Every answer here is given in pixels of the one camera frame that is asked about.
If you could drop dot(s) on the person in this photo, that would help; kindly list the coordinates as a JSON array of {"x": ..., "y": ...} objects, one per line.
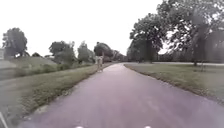
[{"x": 99, "y": 63}]

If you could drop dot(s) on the dark leaning tree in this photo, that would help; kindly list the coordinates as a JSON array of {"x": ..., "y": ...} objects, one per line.
[{"x": 103, "y": 50}]

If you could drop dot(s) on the small slim tree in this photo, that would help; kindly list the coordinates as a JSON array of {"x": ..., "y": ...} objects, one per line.
[{"x": 85, "y": 53}]

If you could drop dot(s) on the purple-grey asphalt path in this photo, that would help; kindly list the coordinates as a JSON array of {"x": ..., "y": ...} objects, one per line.
[{"x": 126, "y": 100}]

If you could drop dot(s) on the large leafy tree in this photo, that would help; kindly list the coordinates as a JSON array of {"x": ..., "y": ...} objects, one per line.
[{"x": 146, "y": 36}]

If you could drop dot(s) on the broad low tree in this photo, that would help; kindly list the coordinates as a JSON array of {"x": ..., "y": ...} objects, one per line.
[{"x": 63, "y": 51}]

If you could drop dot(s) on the row of low bushes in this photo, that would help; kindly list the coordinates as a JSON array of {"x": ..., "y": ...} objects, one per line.
[{"x": 43, "y": 68}]

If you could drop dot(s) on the robot's own part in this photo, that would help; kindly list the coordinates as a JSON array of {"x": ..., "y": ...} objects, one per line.
[
  {"x": 147, "y": 127},
  {"x": 79, "y": 127}
]

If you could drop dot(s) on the grass verge with ditch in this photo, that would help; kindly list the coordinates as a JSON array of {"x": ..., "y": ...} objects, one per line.
[{"x": 43, "y": 86}]

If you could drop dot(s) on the pale road behind field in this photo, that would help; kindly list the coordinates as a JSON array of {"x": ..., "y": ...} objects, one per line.
[{"x": 186, "y": 62}]

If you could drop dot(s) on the wide grass field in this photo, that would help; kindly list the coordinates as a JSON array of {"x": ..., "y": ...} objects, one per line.
[{"x": 186, "y": 75}]

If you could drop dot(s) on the huge overhanging tree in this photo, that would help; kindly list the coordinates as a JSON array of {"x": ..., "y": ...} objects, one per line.
[{"x": 195, "y": 26}]

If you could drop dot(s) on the round dark tree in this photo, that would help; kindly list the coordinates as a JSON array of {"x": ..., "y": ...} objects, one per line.
[{"x": 15, "y": 41}]

